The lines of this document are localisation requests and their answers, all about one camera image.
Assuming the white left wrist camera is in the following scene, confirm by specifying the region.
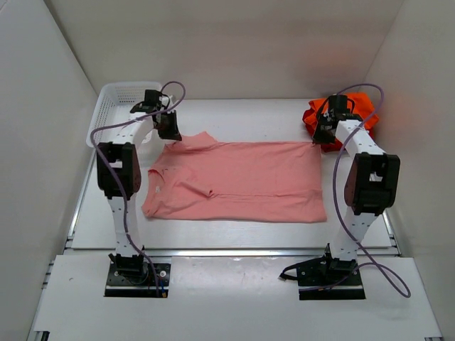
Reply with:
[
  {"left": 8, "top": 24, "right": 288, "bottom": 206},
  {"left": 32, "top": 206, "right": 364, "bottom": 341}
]
[{"left": 161, "top": 94, "right": 176, "bottom": 108}]

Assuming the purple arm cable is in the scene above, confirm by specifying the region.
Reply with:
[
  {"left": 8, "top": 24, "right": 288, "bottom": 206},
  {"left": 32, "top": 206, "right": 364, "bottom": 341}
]
[
  {"left": 332, "top": 83, "right": 412, "bottom": 298},
  {"left": 90, "top": 81, "right": 186, "bottom": 298}
]

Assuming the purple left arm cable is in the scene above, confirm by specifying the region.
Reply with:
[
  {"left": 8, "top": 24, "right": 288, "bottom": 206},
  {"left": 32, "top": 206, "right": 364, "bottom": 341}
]
[{"left": 90, "top": 81, "right": 186, "bottom": 298}]

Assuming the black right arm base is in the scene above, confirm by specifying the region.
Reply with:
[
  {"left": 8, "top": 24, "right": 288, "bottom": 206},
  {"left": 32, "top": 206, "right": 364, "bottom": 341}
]
[{"left": 279, "top": 252, "right": 365, "bottom": 301}]

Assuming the red t shirt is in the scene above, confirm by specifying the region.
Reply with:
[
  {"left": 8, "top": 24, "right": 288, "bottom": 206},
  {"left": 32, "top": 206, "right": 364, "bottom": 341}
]
[{"left": 302, "top": 107, "right": 342, "bottom": 153}]

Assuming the orange t shirt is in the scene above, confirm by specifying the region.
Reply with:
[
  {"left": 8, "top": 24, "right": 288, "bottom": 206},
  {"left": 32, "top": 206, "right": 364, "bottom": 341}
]
[{"left": 309, "top": 92, "right": 379, "bottom": 138}]

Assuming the white plastic basket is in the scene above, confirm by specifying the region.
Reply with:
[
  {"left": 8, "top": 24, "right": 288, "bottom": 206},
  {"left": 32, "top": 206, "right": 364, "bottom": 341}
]
[{"left": 86, "top": 82, "right": 162, "bottom": 160}]

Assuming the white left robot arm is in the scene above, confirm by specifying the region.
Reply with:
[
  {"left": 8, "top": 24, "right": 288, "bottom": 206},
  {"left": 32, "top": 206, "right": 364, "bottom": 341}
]
[{"left": 90, "top": 90, "right": 182, "bottom": 283}]

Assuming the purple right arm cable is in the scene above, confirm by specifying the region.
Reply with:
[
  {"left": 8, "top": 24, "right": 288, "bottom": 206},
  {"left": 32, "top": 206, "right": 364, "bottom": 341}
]
[{"left": 332, "top": 83, "right": 412, "bottom": 298}]

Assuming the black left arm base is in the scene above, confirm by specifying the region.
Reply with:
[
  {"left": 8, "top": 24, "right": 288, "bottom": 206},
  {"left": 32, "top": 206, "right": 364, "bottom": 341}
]
[{"left": 104, "top": 254, "right": 171, "bottom": 298}]

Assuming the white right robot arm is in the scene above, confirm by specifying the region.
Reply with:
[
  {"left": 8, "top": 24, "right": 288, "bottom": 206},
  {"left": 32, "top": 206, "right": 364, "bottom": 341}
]
[{"left": 312, "top": 94, "right": 400, "bottom": 285}]

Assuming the pink t shirt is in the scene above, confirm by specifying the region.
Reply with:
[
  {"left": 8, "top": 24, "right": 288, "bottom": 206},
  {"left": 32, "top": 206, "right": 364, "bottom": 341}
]
[{"left": 141, "top": 131, "right": 326, "bottom": 223}]

